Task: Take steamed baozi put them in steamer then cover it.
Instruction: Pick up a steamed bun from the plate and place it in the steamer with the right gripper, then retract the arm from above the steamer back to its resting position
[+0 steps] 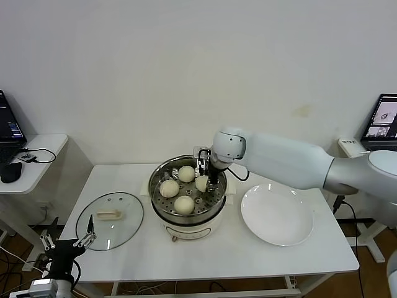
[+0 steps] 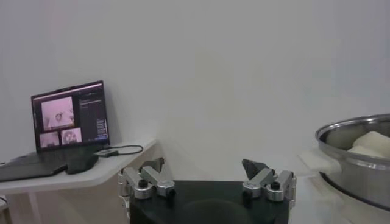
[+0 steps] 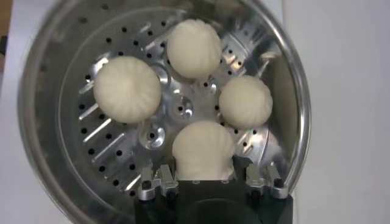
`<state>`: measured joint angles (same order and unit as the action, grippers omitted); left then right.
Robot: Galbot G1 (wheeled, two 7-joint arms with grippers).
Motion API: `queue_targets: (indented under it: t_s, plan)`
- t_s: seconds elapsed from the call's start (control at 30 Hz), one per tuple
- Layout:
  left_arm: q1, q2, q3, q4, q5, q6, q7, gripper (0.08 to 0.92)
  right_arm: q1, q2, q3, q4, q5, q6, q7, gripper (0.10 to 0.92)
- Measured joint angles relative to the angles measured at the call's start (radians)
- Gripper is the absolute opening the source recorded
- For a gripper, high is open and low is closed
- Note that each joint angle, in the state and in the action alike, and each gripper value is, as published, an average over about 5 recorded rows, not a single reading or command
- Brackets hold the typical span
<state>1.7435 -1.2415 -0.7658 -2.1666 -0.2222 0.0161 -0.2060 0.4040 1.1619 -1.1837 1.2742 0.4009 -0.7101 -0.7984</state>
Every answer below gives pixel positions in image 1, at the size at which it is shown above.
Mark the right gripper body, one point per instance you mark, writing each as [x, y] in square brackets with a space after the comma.
[212, 167]

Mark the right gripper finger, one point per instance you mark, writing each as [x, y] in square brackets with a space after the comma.
[213, 181]
[202, 167]

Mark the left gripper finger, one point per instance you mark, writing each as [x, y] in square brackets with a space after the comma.
[90, 225]
[46, 240]

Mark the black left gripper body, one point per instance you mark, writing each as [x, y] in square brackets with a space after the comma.
[63, 251]

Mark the white steamed baozi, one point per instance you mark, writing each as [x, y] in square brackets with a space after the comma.
[186, 174]
[183, 205]
[169, 188]
[201, 183]

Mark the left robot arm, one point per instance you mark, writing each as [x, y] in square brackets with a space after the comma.
[59, 287]

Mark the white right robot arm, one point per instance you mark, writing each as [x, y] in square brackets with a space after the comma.
[294, 161]

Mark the stainless steel steamer basket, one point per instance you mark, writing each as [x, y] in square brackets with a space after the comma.
[201, 205]

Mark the white round plate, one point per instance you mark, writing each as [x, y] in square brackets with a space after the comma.
[277, 217]

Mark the black computer mouse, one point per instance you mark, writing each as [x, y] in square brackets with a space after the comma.
[10, 174]

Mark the white side table with mouse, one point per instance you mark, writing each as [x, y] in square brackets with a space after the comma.
[43, 149]

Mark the black laptop with dark screen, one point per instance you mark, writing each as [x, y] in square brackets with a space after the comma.
[9, 124]

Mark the white labelled box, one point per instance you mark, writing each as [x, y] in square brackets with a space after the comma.
[352, 147]

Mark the grey laptop with light windows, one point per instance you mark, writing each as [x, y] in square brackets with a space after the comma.
[384, 118]

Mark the white table frame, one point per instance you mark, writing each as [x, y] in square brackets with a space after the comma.
[217, 291]

